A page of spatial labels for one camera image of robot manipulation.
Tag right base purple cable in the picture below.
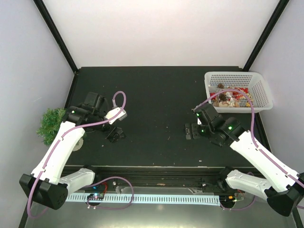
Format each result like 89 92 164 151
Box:
219 172 257 211

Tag dark pine cone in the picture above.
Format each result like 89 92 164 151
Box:
218 94 227 102

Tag white slotted cable duct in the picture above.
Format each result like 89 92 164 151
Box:
66 193 220 206

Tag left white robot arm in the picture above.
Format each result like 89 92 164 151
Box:
19 92 127 210

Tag beige fabric sack ornament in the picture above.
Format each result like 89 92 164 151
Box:
213 100 235 107

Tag brown pine cone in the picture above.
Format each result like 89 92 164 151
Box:
217 83 225 89

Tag black frame post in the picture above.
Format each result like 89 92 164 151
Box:
33 0 78 73
242 0 290 72

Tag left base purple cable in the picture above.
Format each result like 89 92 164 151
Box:
85 176 134 210

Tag white perforated plastic basket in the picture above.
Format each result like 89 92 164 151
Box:
204 71 273 113

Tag small green christmas tree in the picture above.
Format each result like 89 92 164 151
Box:
37 108 66 146

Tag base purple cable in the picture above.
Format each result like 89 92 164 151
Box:
219 172 257 211
85 176 134 210

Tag red white ribbon ornaments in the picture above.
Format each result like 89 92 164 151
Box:
226 87 249 100

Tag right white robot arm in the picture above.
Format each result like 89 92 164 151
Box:
193 103 304 217

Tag left black frame post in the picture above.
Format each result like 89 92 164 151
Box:
33 0 78 73

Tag right black frame post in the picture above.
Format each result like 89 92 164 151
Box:
242 0 290 72

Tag gold bow ornament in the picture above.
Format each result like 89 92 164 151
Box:
246 93 254 108

